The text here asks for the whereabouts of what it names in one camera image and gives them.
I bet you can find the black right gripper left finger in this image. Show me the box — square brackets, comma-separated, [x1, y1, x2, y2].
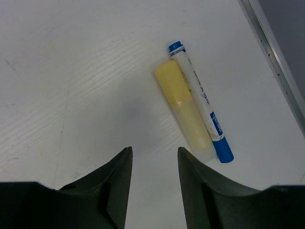
[0, 147, 132, 229]

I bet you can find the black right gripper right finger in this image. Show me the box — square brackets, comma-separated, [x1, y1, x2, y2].
[177, 147, 305, 229]

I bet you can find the blue capped pen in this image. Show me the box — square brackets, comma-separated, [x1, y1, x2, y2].
[168, 41, 234, 163]

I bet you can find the yellow marker with blue cap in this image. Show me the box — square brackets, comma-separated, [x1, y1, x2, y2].
[154, 60, 216, 163]

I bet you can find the aluminium table edge rail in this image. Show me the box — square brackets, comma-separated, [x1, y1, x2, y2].
[238, 0, 305, 134]

